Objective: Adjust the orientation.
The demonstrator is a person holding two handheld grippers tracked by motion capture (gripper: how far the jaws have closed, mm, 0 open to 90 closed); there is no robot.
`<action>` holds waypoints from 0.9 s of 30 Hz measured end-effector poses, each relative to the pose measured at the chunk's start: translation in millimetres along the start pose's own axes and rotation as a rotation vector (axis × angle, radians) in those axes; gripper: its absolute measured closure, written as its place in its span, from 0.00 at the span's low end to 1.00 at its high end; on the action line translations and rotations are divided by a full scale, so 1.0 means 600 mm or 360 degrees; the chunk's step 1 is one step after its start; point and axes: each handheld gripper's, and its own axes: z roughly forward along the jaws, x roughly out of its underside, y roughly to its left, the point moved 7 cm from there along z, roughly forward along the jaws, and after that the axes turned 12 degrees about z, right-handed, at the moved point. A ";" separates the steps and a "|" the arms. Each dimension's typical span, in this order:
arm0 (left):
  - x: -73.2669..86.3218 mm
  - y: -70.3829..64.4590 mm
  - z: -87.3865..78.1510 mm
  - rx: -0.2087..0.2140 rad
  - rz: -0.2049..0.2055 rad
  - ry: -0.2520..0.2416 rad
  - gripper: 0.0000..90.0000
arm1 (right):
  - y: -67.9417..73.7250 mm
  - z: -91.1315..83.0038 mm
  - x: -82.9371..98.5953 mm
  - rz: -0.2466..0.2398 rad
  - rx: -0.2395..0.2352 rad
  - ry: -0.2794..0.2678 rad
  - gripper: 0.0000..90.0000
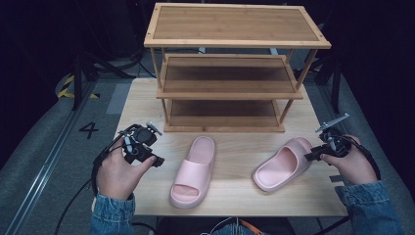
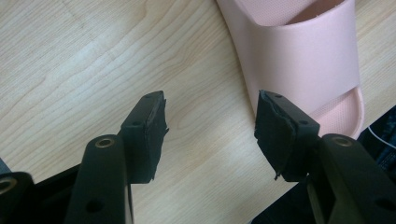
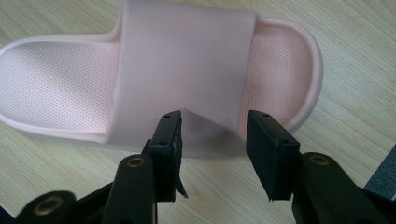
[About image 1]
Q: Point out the person's left hand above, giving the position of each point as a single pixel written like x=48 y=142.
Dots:
x=114 y=176

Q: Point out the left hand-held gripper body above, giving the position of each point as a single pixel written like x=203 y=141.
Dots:
x=143 y=137

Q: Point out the wooden shoe rack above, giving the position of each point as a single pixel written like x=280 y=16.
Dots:
x=235 y=24

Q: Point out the metal floor rail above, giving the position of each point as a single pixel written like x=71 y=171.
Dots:
x=49 y=160

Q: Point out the person's right hand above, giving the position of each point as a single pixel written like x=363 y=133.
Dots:
x=355 y=166

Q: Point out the person's denim lap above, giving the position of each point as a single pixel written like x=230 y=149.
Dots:
x=233 y=231

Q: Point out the grey tape piece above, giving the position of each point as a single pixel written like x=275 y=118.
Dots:
x=336 y=178

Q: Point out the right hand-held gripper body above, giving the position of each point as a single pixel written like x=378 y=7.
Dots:
x=337 y=145

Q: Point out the pink slipper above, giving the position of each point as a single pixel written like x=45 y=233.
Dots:
x=277 y=169
x=193 y=173

